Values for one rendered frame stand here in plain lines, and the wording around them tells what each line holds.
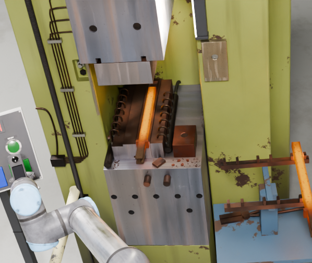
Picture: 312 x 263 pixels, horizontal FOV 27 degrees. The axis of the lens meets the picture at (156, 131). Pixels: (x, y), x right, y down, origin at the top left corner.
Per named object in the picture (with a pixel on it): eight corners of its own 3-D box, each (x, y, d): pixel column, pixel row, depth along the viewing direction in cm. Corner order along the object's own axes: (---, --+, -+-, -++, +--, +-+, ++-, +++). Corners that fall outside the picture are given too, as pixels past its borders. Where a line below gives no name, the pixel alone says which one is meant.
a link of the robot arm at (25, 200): (17, 223, 198) (5, 193, 197) (16, 213, 210) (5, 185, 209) (46, 211, 200) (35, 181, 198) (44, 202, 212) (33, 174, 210)
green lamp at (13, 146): (20, 153, 243) (16, 145, 240) (8, 154, 243) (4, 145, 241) (22, 148, 245) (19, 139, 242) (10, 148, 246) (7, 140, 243)
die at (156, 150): (164, 157, 254) (162, 141, 249) (114, 159, 257) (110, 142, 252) (173, 93, 286) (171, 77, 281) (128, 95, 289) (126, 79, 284)
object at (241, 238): (330, 261, 231) (331, 257, 230) (217, 267, 235) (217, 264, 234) (316, 200, 255) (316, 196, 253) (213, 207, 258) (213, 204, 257)
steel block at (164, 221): (209, 245, 275) (201, 167, 247) (120, 245, 281) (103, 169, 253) (214, 156, 318) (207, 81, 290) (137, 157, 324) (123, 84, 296)
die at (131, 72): (153, 83, 232) (150, 61, 226) (98, 85, 235) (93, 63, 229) (164, 22, 264) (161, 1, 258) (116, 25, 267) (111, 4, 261)
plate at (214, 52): (228, 80, 242) (226, 41, 231) (204, 81, 244) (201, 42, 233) (228, 77, 244) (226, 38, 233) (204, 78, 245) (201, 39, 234)
